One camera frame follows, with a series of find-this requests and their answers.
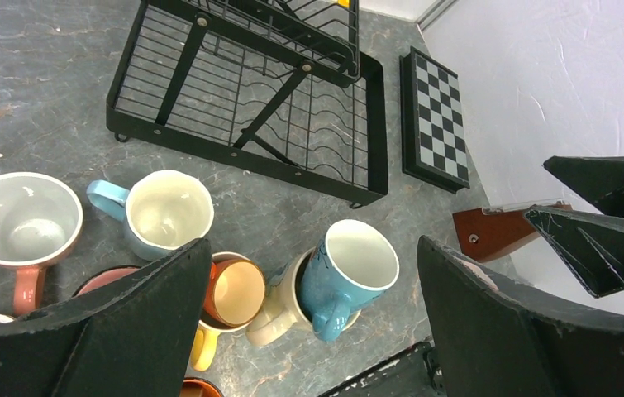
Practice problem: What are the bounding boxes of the salmon floral mug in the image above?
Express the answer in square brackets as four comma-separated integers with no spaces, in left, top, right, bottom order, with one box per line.
[0,171,83,317]

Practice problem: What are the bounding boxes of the orange cup rack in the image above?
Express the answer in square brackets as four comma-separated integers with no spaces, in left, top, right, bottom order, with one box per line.
[179,377,223,397]
[204,258,265,327]

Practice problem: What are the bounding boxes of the white patterned mug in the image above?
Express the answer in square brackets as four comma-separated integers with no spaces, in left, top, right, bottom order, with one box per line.
[245,247,362,348]

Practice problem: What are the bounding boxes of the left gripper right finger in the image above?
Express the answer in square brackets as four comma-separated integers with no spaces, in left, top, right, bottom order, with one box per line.
[417,236,624,396]

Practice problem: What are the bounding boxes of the pink speckled mug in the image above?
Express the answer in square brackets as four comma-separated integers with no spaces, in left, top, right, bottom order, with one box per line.
[73,265,139,297]

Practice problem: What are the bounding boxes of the black wire dish rack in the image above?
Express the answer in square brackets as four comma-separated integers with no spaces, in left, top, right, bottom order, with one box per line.
[106,1,388,208]

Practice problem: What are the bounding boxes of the light blue faceted mug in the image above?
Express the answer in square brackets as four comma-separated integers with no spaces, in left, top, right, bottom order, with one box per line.
[86,170,214,261]

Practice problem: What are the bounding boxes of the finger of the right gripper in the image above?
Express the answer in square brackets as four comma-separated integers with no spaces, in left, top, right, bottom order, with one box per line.
[543,156,624,218]
[523,206,624,299]

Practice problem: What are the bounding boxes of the blue ribbed mug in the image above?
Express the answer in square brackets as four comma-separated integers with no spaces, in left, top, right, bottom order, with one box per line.
[298,219,400,342]

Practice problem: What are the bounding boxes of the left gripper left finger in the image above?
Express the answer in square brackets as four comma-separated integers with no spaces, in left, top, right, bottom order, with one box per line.
[0,239,212,396]

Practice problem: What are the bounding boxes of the brown wooden stand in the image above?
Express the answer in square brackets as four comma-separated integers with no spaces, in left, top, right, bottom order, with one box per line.
[452,198,572,263]

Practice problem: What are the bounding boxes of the checkerboard calibration board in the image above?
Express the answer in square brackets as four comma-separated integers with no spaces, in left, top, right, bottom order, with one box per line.
[399,47,469,194]

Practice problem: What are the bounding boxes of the orange cup top rack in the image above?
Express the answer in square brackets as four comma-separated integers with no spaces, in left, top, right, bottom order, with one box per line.
[204,258,265,327]

